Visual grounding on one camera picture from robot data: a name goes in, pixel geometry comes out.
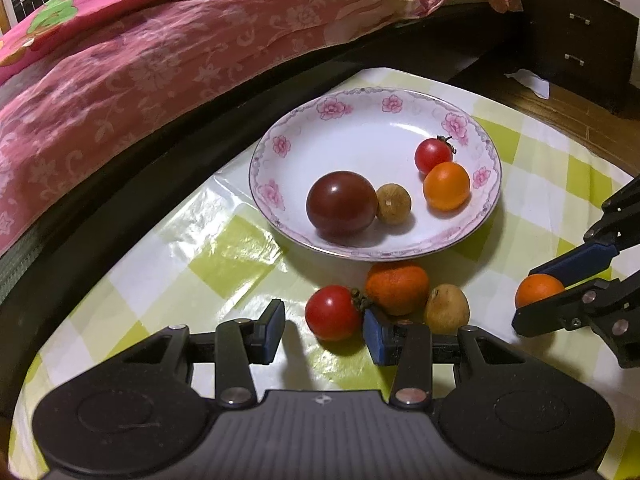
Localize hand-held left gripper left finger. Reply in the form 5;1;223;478
122;299;286;407

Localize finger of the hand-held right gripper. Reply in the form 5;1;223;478
529;174;640;281
511;272;640;368

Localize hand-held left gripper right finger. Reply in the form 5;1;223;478
362;308;527;409

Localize small orange kumquat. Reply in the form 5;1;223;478
515;274;566;309

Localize red cherry tomato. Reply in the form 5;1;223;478
414;135;457;176
304;285;368;342

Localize brown longan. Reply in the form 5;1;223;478
424;283;470;335
375;183;413;225

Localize dark red large tomato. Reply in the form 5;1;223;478
306;170;379;238

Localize smooth orange round fruit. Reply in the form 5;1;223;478
423;161;472;212

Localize white floral rimmed plate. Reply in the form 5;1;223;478
249;87;503;262

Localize bumpy orange tangerine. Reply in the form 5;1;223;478
364;264;431;317

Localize green white checkered tablecloth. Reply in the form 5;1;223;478
9;66;640;480

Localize white paper scrap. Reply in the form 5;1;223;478
504;68;551;100

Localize dark wooden drawer dresser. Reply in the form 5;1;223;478
516;0;640;122

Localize grey green mattress edge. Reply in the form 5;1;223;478
0;236;53;307

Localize pink floral bed sheet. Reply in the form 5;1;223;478
0;0;523;257

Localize cartoon printed pink quilt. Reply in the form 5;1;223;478
0;0;211;86

